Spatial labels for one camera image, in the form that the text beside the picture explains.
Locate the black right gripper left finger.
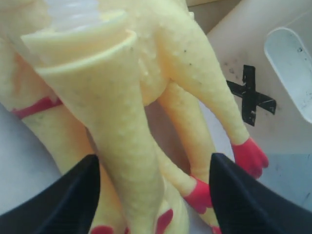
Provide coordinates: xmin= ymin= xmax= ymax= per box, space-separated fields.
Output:
xmin=0 ymin=155 xmax=100 ymax=234

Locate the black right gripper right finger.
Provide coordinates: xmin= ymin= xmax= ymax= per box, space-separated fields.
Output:
xmin=209 ymin=153 xmax=312 ymax=234

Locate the headless rubber chicken body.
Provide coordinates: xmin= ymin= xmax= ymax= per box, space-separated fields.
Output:
xmin=92 ymin=0 xmax=270 ymax=234

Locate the chicken neck with white squeaker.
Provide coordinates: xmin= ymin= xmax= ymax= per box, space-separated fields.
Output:
xmin=20 ymin=0 xmax=188 ymax=234

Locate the yellow rubber chicken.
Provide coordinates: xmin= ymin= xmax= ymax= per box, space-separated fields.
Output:
xmin=0 ymin=39 xmax=126 ymax=234

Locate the cream bin marked X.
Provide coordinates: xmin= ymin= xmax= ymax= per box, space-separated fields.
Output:
xmin=191 ymin=0 xmax=312 ymax=154

